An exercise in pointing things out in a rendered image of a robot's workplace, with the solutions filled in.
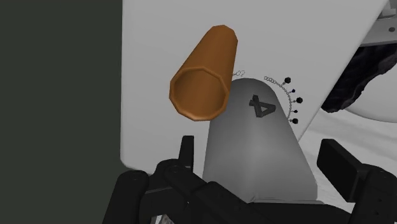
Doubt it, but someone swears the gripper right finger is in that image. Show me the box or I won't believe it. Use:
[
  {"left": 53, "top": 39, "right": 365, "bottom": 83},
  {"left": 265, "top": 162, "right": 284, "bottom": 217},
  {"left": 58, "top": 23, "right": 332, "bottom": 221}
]
[{"left": 316, "top": 138, "right": 397, "bottom": 224}]

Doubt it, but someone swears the grey metal bracket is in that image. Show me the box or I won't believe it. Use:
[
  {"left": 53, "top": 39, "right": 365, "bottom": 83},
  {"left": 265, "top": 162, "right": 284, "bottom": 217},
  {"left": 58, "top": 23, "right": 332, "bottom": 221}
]
[{"left": 359, "top": 0, "right": 397, "bottom": 47}]

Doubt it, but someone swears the white round object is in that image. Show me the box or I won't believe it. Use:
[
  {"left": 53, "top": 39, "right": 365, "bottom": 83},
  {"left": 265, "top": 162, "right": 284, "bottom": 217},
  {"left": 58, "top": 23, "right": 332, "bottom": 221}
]
[{"left": 344, "top": 69, "right": 397, "bottom": 123}]

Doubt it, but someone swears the white table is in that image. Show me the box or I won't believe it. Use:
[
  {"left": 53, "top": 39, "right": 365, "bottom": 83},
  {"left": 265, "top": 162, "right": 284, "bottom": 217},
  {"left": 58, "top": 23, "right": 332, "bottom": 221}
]
[{"left": 120, "top": 0, "right": 390, "bottom": 179}]

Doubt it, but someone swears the orange cup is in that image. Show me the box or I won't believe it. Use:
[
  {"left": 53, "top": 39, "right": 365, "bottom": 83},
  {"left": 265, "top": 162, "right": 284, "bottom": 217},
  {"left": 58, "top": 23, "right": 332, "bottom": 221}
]
[{"left": 169, "top": 24, "right": 239, "bottom": 122}]

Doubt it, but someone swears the black rough lump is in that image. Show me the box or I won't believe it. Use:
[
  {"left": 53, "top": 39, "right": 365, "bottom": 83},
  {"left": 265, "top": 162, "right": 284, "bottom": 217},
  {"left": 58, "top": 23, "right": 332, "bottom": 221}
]
[{"left": 321, "top": 43, "right": 397, "bottom": 114}]

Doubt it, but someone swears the grey arched block, black mark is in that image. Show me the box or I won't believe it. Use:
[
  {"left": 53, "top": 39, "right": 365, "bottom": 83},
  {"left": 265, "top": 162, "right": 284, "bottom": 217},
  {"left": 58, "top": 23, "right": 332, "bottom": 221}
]
[{"left": 202, "top": 78, "right": 319, "bottom": 204}]

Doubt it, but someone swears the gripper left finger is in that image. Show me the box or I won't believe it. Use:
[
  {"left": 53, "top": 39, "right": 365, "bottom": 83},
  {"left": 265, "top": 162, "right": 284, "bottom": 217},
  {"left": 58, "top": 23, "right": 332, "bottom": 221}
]
[{"left": 102, "top": 135, "right": 268, "bottom": 224}]

